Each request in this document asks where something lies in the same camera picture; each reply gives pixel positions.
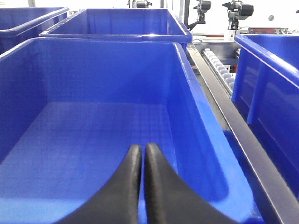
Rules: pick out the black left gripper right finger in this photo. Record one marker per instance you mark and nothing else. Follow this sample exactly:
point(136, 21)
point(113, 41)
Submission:
point(169, 200)

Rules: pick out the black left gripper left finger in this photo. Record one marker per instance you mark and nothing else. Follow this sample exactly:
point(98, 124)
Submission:
point(117, 201)

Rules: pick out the blue target bin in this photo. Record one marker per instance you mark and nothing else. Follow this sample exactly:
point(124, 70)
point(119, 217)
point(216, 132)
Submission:
point(71, 108)

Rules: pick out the white roller track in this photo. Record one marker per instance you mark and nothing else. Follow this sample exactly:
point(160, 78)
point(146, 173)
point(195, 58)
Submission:
point(224, 76)

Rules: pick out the blue bin right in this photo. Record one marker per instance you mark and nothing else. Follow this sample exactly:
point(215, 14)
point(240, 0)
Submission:
point(266, 94)

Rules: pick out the blue bin behind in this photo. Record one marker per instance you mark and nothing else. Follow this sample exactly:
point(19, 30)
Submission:
point(122, 24)

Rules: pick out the blue bin far left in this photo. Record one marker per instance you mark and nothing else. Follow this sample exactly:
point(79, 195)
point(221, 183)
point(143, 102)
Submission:
point(20, 24)

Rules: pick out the black camera left stand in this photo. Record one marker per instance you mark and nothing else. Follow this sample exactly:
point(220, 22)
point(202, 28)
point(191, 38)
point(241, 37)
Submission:
point(202, 7)

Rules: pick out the black camera on stand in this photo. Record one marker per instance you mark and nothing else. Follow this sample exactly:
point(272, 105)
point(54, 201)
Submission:
point(237, 10)

